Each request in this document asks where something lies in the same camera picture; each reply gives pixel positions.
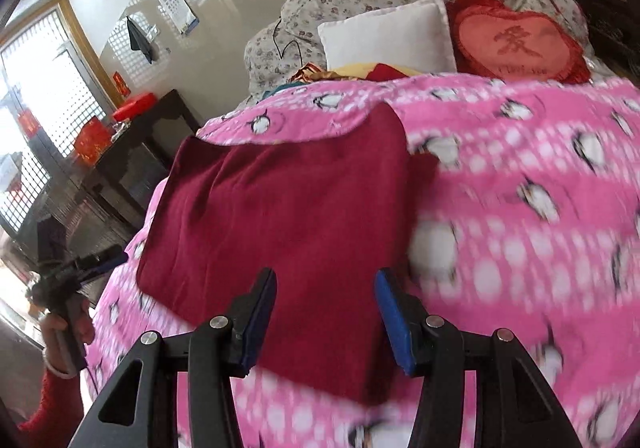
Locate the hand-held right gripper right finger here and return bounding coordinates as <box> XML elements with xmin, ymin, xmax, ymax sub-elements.
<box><xmin>375</xmin><ymin>268</ymin><xmax>583</xmax><ymax>448</ymax></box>

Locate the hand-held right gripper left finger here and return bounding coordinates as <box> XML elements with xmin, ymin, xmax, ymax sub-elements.
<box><xmin>67</xmin><ymin>268</ymin><xmax>278</xmax><ymax>448</ymax></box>

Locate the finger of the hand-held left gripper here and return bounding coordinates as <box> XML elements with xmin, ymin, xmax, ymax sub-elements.
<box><xmin>75</xmin><ymin>245</ymin><xmax>128</xmax><ymax>279</ymax></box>

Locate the dark red sweater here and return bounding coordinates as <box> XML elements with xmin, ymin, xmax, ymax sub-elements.
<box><xmin>136</xmin><ymin>102</ymin><xmax>441</xmax><ymax>406</ymax></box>

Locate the person's left forearm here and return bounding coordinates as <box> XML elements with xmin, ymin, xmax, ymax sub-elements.
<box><xmin>17</xmin><ymin>368</ymin><xmax>86</xmax><ymax>448</ymax></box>

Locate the person's left hand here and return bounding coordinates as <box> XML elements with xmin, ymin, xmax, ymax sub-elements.
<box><xmin>40</xmin><ymin>300</ymin><xmax>96</xmax><ymax>369</ymax></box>

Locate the dark wooden side table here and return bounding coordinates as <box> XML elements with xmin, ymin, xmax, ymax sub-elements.
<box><xmin>30</xmin><ymin>88</ymin><xmax>201</xmax><ymax>239</ymax></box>

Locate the red gift bag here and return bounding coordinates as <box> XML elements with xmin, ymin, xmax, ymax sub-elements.
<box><xmin>74</xmin><ymin>117</ymin><xmax>108</xmax><ymax>163</ymax></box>

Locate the pink penguin print blanket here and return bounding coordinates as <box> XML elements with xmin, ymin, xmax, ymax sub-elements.
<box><xmin>82</xmin><ymin>72</ymin><xmax>640</xmax><ymax>448</ymax></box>

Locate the red box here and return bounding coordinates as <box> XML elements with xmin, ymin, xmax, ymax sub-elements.
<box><xmin>111</xmin><ymin>92</ymin><xmax>157</xmax><ymax>123</ymax></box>

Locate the lattice window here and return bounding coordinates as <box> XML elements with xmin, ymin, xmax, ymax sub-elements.
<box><xmin>0</xmin><ymin>2</ymin><xmax>121</xmax><ymax>239</ymax></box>

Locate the dark hanging cloth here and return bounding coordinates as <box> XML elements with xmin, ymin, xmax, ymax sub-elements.
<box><xmin>126</xmin><ymin>16</ymin><xmax>153</xmax><ymax>64</ymax></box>

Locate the yellow and red patterned cloth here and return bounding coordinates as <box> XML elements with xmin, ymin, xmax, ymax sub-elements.
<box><xmin>292</xmin><ymin>62</ymin><xmax>421</xmax><ymax>83</ymax></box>

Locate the white pillow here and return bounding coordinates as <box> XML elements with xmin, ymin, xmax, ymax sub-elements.
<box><xmin>317</xmin><ymin>0</ymin><xmax>458</xmax><ymax>74</ymax></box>

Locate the red heart-shaped pillow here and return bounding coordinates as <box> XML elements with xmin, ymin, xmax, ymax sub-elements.
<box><xmin>445</xmin><ymin>0</ymin><xmax>593</xmax><ymax>83</ymax></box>

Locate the dark carved wooden cabinet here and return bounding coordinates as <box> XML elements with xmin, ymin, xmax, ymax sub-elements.
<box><xmin>555</xmin><ymin>0</ymin><xmax>640</xmax><ymax>78</ymax></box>

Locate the white bracelet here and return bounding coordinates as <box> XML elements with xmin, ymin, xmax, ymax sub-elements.
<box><xmin>42</xmin><ymin>350</ymin><xmax>83</xmax><ymax>380</ymax></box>

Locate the wall calendar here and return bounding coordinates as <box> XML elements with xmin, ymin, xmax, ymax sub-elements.
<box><xmin>150</xmin><ymin>0</ymin><xmax>198</xmax><ymax>36</ymax></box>

